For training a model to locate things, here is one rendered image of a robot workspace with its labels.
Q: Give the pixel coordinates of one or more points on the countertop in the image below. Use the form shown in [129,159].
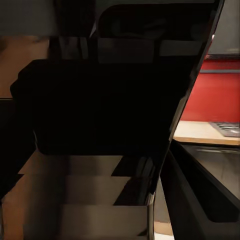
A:
[202,132]

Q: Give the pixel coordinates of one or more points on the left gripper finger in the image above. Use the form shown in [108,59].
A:
[200,207]

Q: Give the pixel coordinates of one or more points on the bottle of coffee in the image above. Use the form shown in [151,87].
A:
[91,95]

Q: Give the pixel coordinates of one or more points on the cabinet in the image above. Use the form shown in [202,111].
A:
[222,160]
[227,35]

